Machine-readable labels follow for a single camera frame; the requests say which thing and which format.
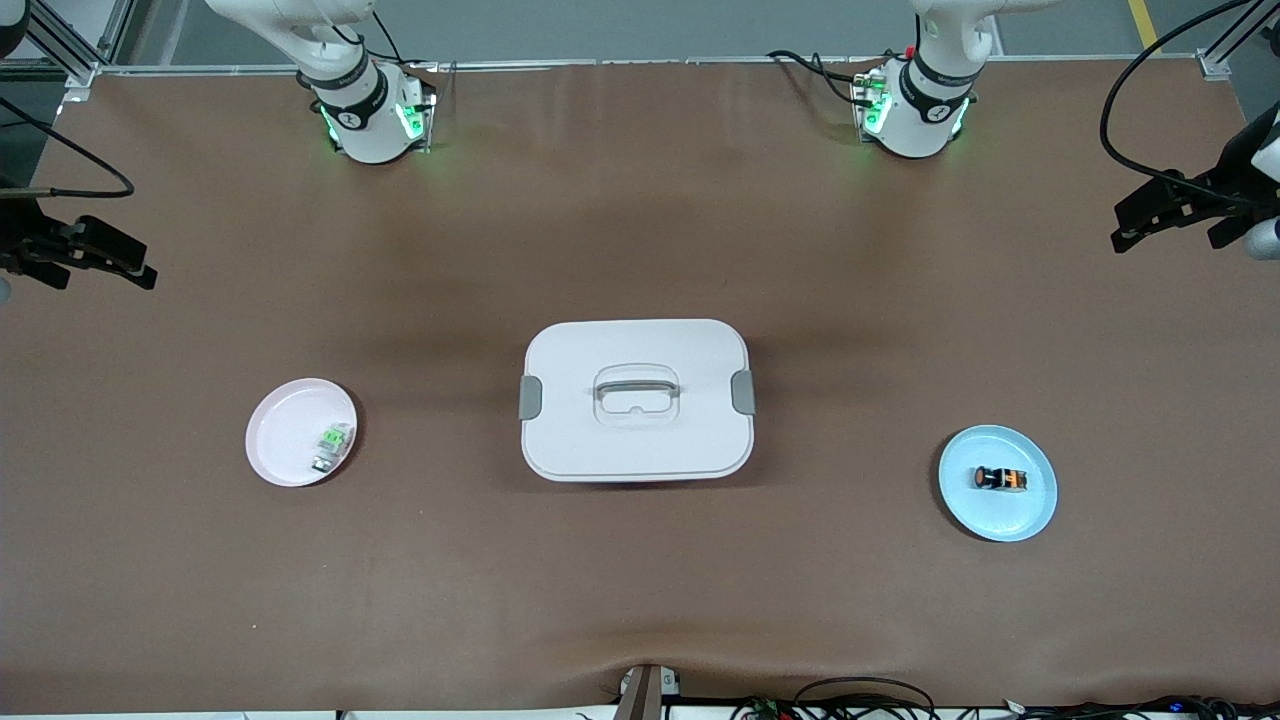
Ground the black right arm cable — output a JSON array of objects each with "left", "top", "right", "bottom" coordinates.
[{"left": 0, "top": 95, "right": 137, "bottom": 199}]

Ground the light blue round plate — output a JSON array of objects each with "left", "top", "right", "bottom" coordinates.
[{"left": 938, "top": 424, "right": 1059, "bottom": 544}]

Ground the aluminium frame strut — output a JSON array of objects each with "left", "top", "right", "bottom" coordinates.
[
  {"left": 1198, "top": 0, "right": 1280, "bottom": 81},
  {"left": 0, "top": 0, "right": 136, "bottom": 101}
]

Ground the brown table mat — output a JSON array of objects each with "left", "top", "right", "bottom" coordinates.
[{"left": 0, "top": 58, "right": 1280, "bottom": 716}]

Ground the grey box lid handle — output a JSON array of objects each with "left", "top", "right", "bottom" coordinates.
[{"left": 594, "top": 366, "right": 682, "bottom": 421}]

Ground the grey metal bracket post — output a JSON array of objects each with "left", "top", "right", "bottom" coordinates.
[{"left": 618, "top": 662, "right": 683, "bottom": 720}]

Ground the green push-button switch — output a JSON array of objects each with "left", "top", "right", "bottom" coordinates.
[{"left": 312, "top": 424, "right": 353, "bottom": 473}]

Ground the black looped cable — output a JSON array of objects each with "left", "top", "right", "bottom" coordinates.
[{"left": 793, "top": 677, "right": 938, "bottom": 720}]

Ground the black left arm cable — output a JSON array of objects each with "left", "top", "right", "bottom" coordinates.
[{"left": 1099, "top": 0, "right": 1263, "bottom": 211}]

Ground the pink round plate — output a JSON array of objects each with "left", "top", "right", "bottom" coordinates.
[{"left": 245, "top": 377, "right": 359, "bottom": 488}]

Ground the silver table edge rail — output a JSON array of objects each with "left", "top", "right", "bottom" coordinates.
[{"left": 95, "top": 55, "right": 1216, "bottom": 79}]

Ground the tangled black cable bundle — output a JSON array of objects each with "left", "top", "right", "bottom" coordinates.
[{"left": 1000, "top": 695, "right": 1280, "bottom": 720}]

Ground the black arm base cable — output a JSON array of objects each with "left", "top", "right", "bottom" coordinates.
[{"left": 766, "top": 48, "right": 871, "bottom": 109}]

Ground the white lidded storage box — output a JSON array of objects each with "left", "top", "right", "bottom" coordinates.
[{"left": 518, "top": 318, "right": 758, "bottom": 484}]

